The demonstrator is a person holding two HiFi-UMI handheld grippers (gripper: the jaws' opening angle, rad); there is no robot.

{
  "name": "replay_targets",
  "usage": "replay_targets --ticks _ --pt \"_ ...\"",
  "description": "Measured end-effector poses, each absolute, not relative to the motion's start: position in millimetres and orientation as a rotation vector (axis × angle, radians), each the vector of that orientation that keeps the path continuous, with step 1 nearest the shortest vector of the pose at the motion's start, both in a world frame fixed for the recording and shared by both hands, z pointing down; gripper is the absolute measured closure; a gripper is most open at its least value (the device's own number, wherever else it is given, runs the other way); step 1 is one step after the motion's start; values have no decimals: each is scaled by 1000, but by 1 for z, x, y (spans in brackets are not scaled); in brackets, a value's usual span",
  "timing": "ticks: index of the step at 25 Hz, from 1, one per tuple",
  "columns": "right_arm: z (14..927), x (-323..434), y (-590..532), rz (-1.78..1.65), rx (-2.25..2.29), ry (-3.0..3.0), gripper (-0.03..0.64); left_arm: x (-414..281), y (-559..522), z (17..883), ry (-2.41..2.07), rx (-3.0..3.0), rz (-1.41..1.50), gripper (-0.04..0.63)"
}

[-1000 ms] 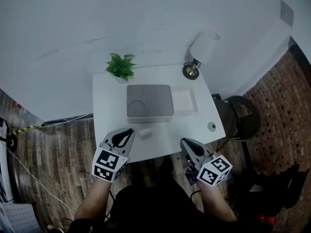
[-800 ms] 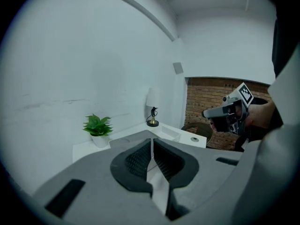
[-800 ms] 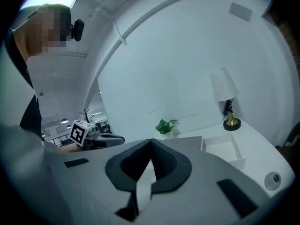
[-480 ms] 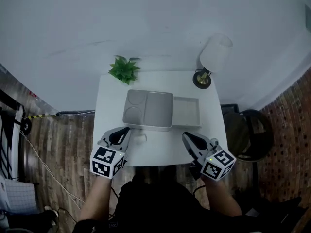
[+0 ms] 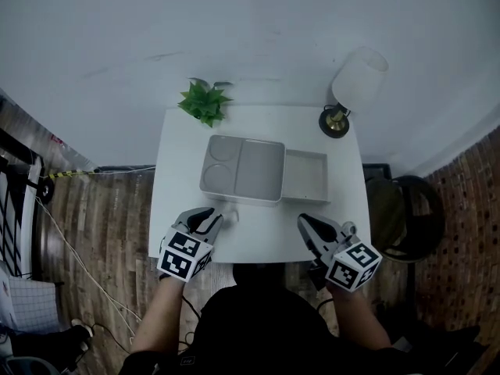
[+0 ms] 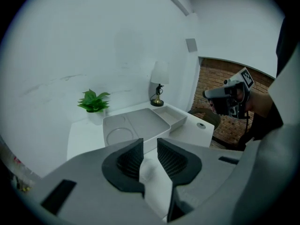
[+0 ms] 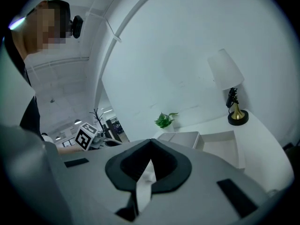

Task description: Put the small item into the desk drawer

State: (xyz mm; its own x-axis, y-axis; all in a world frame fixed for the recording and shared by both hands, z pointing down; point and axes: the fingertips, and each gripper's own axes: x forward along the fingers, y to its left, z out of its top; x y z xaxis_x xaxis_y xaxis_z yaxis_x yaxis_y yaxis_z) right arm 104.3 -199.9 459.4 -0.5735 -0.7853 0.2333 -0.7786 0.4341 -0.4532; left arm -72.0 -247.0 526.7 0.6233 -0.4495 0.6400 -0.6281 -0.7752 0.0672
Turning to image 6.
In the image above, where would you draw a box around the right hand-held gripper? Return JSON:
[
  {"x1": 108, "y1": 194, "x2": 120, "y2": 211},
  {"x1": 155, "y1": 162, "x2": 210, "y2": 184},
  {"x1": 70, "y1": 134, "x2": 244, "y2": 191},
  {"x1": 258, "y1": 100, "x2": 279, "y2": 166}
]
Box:
[{"x1": 202, "y1": 67, "x2": 255, "y2": 120}]

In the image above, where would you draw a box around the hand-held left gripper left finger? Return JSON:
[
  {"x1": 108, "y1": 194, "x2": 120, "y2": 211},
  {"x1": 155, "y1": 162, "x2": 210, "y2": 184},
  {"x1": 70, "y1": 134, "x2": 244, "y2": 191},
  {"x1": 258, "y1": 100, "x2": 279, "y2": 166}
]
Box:
[{"x1": 22, "y1": 138, "x2": 171, "y2": 225}]

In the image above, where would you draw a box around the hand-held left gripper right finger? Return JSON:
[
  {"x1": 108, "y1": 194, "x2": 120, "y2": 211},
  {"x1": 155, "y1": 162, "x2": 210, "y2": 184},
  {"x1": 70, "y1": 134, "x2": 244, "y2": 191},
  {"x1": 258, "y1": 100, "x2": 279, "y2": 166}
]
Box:
[{"x1": 157, "y1": 138, "x2": 244, "y2": 225}]

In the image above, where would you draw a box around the white rectangular tray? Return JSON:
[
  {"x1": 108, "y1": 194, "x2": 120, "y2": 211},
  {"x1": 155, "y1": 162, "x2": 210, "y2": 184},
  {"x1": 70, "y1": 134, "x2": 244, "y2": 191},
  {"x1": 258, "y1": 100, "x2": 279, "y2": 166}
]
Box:
[{"x1": 152, "y1": 105, "x2": 188, "y2": 134}]

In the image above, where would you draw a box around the person's right forearm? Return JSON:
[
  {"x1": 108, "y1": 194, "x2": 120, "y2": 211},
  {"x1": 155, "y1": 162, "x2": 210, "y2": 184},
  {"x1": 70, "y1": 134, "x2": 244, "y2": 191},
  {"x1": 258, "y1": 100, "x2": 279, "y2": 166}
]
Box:
[{"x1": 247, "y1": 90, "x2": 277, "y2": 118}]

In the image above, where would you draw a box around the person's right hand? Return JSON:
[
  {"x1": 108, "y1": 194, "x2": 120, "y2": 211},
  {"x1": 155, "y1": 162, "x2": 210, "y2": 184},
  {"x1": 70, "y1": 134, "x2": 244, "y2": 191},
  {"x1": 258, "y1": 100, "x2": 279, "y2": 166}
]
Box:
[{"x1": 209, "y1": 99, "x2": 219, "y2": 114}]

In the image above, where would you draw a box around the white table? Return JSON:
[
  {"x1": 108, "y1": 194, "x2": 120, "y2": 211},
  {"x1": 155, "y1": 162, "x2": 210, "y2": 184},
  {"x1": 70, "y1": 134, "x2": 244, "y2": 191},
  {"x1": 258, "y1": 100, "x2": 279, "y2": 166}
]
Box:
[{"x1": 66, "y1": 102, "x2": 215, "y2": 180}]

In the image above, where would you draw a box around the white shade table lamp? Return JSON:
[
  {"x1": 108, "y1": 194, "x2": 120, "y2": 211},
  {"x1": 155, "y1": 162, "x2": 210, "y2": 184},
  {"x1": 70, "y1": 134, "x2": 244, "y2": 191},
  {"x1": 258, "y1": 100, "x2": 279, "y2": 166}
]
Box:
[{"x1": 150, "y1": 60, "x2": 170, "y2": 107}]

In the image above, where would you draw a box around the person's black clothing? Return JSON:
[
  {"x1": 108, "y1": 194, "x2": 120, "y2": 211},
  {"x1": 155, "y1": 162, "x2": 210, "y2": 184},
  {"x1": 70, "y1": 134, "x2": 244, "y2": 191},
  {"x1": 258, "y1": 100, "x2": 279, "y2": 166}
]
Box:
[{"x1": 238, "y1": 102, "x2": 285, "y2": 151}]

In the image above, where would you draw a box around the grey divided tray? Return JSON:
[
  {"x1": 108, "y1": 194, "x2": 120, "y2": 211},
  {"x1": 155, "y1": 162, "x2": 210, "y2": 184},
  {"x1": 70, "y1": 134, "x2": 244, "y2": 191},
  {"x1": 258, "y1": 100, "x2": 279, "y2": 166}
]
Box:
[{"x1": 102, "y1": 108, "x2": 172, "y2": 155}]

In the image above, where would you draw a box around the green potted plant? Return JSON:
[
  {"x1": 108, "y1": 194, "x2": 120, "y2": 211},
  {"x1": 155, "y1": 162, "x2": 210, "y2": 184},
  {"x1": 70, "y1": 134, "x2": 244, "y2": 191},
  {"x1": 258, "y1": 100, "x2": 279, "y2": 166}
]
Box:
[{"x1": 77, "y1": 89, "x2": 111, "y2": 126}]

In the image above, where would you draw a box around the clear plastic bottle red label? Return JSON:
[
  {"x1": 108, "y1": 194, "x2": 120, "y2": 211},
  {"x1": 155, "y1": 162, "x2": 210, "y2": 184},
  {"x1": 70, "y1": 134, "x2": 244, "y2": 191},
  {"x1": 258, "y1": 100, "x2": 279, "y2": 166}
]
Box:
[{"x1": 8, "y1": 153, "x2": 28, "y2": 185}]

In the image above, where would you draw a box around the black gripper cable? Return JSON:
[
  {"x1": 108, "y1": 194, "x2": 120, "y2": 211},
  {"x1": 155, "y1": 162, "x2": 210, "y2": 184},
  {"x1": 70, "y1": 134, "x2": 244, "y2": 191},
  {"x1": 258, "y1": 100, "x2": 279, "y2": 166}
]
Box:
[{"x1": 243, "y1": 111, "x2": 251, "y2": 145}]

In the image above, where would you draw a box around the grey wall panel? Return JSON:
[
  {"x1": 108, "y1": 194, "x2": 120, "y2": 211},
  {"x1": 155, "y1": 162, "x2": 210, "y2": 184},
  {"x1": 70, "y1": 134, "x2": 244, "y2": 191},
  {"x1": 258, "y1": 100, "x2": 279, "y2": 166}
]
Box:
[{"x1": 185, "y1": 38, "x2": 199, "y2": 53}]

